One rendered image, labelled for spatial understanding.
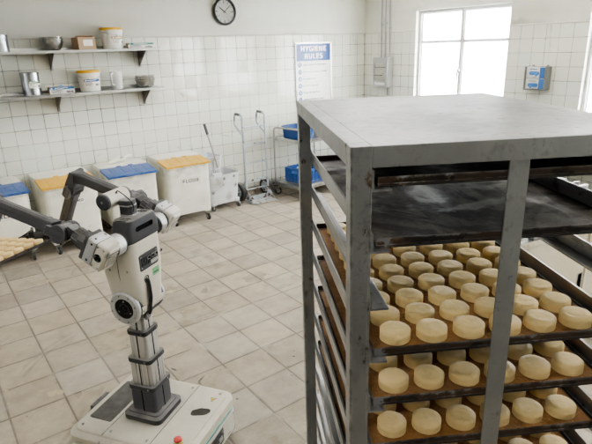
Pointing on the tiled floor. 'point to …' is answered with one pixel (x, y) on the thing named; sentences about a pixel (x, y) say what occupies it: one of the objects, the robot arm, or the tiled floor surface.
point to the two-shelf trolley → (275, 161)
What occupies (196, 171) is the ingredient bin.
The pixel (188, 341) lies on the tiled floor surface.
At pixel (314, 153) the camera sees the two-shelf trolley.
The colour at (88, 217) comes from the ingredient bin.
